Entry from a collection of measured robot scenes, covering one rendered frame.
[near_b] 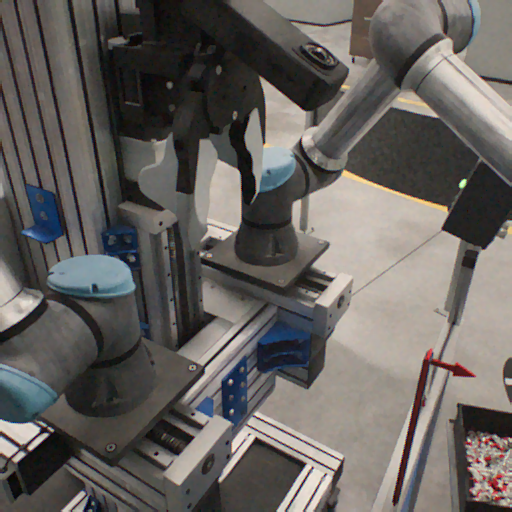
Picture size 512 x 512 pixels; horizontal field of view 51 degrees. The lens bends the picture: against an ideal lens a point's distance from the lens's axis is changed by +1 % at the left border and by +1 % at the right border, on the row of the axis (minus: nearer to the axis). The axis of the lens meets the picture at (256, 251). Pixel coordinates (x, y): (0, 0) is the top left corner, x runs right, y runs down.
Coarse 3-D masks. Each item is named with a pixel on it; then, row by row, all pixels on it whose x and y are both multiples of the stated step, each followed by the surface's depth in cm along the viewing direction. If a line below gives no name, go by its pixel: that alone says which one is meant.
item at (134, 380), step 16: (128, 352) 81; (144, 352) 86; (96, 368) 80; (112, 368) 81; (128, 368) 82; (144, 368) 85; (80, 384) 81; (96, 384) 81; (112, 384) 81; (128, 384) 83; (144, 384) 85; (80, 400) 82; (96, 400) 82; (112, 400) 83; (128, 400) 83; (144, 400) 86
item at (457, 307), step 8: (472, 256) 119; (464, 272) 121; (472, 272) 120; (464, 280) 123; (456, 288) 124; (464, 288) 123; (456, 296) 125; (464, 296) 124; (456, 304) 126; (464, 304) 125; (456, 312) 128; (448, 320) 129; (456, 320) 128
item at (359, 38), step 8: (360, 0) 674; (368, 0) 667; (376, 0) 661; (360, 8) 678; (368, 8) 671; (376, 8) 665; (352, 16) 690; (360, 16) 682; (368, 16) 675; (352, 24) 694; (360, 24) 686; (368, 24) 679; (352, 32) 698; (360, 32) 691; (368, 32) 683; (352, 40) 703; (360, 40) 696; (368, 40) 689; (352, 48) 708; (360, 48) 700; (368, 48) 693; (352, 56) 715; (360, 56) 704; (368, 56) 697
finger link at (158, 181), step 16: (208, 144) 39; (176, 160) 40; (208, 160) 39; (144, 176) 41; (160, 176) 41; (176, 176) 40; (208, 176) 40; (144, 192) 42; (160, 192) 41; (176, 192) 40; (208, 192) 40; (176, 208) 40; (192, 208) 39; (208, 208) 41; (192, 224) 40; (192, 240) 41
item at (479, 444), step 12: (468, 432) 105; (480, 432) 105; (468, 444) 103; (480, 444) 103; (492, 444) 103; (504, 444) 103; (468, 456) 101; (480, 456) 101; (504, 456) 101; (468, 468) 99; (480, 468) 98; (492, 468) 98; (504, 468) 99; (468, 480) 97; (480, 480) 97; (492, 480) 97; (504, 480) 96; (480, 492) 94; (492, 492) 95; (504, 492) 94; (504, 504) 92
